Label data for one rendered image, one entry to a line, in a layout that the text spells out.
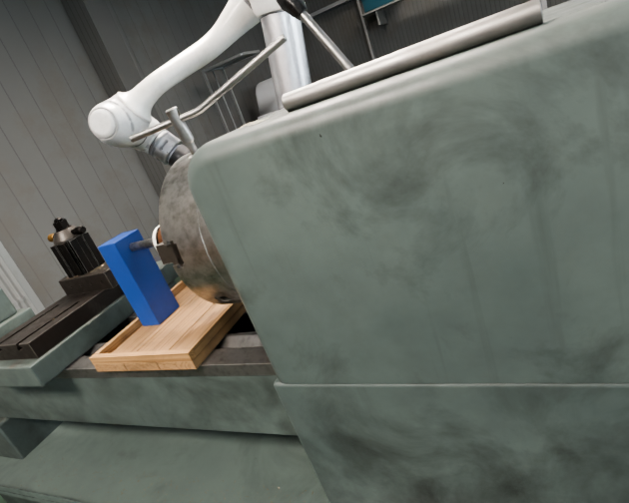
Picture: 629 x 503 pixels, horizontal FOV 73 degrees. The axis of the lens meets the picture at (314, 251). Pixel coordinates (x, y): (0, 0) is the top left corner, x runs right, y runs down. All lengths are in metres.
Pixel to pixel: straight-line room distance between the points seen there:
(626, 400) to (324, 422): 0.41
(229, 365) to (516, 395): 0.49
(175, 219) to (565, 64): 0.58
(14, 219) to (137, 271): 3.59
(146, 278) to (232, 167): 0.59
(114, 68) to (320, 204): 5.02
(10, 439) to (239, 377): 1.01
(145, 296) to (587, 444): 0.89
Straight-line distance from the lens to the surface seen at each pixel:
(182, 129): 0.81
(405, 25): 8.80
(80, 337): 1.25
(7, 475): 1.73
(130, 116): 1.22
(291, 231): 0.55
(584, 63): 0.45
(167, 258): 0.82
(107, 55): 5.49
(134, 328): 1.15
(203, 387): 0.94
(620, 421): 0.65
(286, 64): 1.17
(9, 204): 4.65
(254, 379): 0.84
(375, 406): 0.69
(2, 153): 4.75
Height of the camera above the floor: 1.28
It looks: 20 degrees down
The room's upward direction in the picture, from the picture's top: 21 degrees counter-clockwise
